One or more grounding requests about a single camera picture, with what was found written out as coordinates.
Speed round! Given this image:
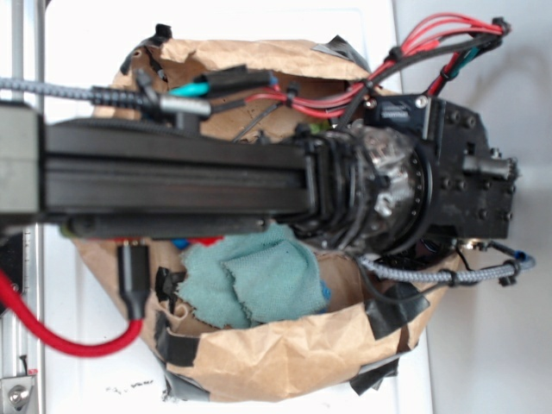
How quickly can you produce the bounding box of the blue toy under cloth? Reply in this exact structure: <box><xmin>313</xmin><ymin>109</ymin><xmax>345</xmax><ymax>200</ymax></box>
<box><xmin>320</xmin><ymin>280</ymin><xmax>331</xmax><ymax>303</ymax></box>

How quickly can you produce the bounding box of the teal green cloth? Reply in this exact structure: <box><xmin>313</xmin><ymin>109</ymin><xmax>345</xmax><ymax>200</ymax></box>
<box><xmin>177</xmin><ymin>223</ymin><xmax>329</xmax><ymax>329</ymax></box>

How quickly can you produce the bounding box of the brown paper bag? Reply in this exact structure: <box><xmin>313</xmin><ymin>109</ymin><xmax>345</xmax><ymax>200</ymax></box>
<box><xmin>72</xmin><ymin>36</ymin><xmax>465</xmax><ymax>405</ymax></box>

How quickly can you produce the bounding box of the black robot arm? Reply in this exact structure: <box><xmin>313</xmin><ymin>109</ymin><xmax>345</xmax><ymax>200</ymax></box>
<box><xmin>1</xmin><ymin>95</ymin><xmax>518</xmax><ymax>254</ymax></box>

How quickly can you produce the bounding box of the aluminium extrusion rail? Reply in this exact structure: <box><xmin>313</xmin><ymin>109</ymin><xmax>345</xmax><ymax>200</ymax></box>
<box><xmin>0</xmin><ymin>0</ymin><xmax>47</xmax><ymax>414</ymax></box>

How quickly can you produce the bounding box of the red wire bundle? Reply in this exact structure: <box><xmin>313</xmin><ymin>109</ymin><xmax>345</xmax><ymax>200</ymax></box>
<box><xmin>243</xmin><ymin>14</ymin><xmax>512</xmax><ymax>120</ymax></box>

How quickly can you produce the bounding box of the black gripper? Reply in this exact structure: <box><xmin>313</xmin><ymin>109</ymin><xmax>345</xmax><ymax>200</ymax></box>
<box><xmin>365</xmin><ymin>95</ymin><xmax>518</xmax><ymax>240</ymax></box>

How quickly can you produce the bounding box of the red braided cable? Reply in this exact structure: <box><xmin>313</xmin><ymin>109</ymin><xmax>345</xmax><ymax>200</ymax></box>
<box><xmin>0</xmin><ymin>269</ymin><xmax>143</xmax><ymax>357</ymax></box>

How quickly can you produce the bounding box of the green toy animal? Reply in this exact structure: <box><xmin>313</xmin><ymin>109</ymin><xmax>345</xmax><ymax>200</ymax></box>
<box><xmin>308</xmin><ymin>123</ymin><xmax>329</xmax><ymax>134</ymax></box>

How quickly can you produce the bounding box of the grey braided cable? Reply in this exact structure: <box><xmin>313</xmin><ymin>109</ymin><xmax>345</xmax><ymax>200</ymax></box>
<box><xmin>360</xmin><ymin>252</ymin><xmax>536</xmax><ymax>286</ymax></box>

